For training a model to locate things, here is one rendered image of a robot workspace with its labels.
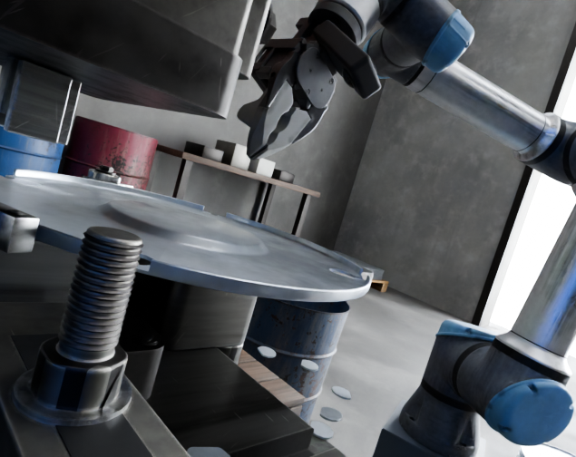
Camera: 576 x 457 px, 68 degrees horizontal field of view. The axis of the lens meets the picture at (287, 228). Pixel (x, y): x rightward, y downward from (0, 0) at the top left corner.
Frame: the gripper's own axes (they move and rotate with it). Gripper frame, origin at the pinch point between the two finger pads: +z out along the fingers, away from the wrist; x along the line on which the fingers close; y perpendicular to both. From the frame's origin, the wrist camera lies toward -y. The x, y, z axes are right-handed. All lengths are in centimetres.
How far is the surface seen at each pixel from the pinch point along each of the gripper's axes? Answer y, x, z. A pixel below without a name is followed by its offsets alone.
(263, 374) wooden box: 31, -67, 25
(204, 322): -14.4, 6.1, 18.3
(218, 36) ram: -16.7, 19.4, 5.2
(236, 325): -14.5, 3.3, 17.2
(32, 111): -11.3, 22.1, 13.8
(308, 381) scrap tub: 39, -102, 22
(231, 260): -17.6, 10.3, 14.0
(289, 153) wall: 309, -274, -163
